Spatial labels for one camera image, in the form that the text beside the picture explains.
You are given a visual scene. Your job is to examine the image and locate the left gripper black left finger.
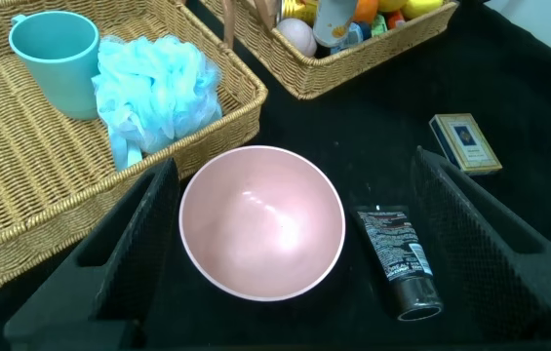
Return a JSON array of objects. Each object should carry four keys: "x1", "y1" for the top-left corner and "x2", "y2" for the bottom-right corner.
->
[{"x1": 4, "y1": 158, "x2": 181, "y2": 351}]

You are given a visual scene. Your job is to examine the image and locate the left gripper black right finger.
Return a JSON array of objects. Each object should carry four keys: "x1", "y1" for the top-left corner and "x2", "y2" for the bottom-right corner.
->
[{"x1": 410, "y1": 145, "x2": 551, "y2": 342}]

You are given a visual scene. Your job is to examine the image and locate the playing card box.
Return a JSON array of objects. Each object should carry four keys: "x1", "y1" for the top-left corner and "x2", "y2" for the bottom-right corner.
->
[{"x1": 428, "y1": 112, "x2": 503, "y2": 176}]

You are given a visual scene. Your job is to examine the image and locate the orange fruit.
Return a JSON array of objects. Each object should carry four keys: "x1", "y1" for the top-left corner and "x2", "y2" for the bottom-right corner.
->
[{"x1": 352, "y1": 0, "x2": 379, "y2": 24}]

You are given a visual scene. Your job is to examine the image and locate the white yogurt bottle blue cap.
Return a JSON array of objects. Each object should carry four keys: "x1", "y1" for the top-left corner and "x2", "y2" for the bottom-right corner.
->
[{"x1": 312, "y1": 0, "x2": 359, "y2": 49}]

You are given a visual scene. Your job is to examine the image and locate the black cosmetic tube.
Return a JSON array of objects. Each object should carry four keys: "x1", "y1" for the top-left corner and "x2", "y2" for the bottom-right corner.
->
[{"x1": 351, "y1": 204, "x2": 445, "y2": 322}]

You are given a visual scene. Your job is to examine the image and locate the pink plastic bowl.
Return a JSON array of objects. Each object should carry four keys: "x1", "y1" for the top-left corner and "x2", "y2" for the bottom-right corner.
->
[{"x1": 178, "y1": 144, "x2": 347, "y2": 302}]

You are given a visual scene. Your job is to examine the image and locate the light blue bath loofah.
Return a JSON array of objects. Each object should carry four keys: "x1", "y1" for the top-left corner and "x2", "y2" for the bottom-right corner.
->
[{"x1": 92, "y1": 34, "x2": 223, "y2": 172}]

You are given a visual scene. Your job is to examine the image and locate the teal plastic cup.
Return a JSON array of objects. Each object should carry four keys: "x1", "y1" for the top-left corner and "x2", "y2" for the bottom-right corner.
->
[{"x1": 9, "y1": 10, "x2": 100, "y2": 121}]

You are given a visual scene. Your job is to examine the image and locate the orange red sausage packet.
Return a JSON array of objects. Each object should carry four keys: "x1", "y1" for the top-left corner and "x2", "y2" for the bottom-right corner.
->
[{"x1": 385, "y1": 9, "x2": 406, "y2": 30}]

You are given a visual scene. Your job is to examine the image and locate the green wrapped candy bar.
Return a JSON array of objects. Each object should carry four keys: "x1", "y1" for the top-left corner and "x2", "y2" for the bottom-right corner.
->
[{"x1": 371, "y1": 13, "x2": 387, "y2": 38}]

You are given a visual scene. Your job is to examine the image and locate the small blue packet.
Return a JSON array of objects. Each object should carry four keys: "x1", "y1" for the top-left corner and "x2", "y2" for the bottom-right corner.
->
[{"x1": 331, "y1": 21, "x2": 373, "y2": 55}]

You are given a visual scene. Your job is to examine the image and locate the yellow lemon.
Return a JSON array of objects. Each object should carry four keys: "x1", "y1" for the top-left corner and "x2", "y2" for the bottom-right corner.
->
[{"x1": 401, "y1": 0, "x2": 445, "y2": 20}]

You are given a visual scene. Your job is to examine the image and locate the pale pink toy peach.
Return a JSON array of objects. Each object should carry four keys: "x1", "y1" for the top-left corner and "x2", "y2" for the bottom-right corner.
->
[{"x1": 275, "y1": 18, "x2": 318, "y2": 59}]

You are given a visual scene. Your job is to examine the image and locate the gold drink can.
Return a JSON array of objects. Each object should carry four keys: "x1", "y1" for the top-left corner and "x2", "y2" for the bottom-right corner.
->
[{"x1": 282, "y1": 0, "x2": 318, "y2": 25}]

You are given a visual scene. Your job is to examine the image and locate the woven wicker basket brown handles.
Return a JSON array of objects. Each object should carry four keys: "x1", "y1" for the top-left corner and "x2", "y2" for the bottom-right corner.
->
[
  {"x1": 199, "y1": 0, "x2": 460, "y2": 101},
  {"x1": 0, "y1": 0, "x2": 269, "y2": 306}
]

